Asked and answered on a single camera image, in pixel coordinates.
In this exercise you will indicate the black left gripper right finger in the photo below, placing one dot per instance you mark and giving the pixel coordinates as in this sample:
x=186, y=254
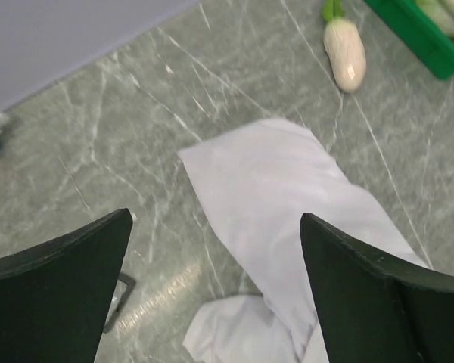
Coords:
x=373, y=306

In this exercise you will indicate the toy napa cabbage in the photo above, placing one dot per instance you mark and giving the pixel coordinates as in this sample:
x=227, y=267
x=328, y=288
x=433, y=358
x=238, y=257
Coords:
x=441, y=13

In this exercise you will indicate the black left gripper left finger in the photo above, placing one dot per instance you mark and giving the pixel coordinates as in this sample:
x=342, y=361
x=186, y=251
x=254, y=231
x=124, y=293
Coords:
x=55, y=297

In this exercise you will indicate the green plastic crate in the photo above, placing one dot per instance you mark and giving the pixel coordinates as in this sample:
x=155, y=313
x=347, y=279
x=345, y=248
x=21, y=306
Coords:
x=419, y=34

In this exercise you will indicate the white t-shirt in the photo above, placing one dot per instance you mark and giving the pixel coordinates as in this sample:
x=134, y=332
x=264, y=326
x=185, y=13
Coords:
x=254, y=184

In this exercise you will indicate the white toy radish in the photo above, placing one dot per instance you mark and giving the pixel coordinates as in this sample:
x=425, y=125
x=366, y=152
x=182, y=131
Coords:
x=344, y=47

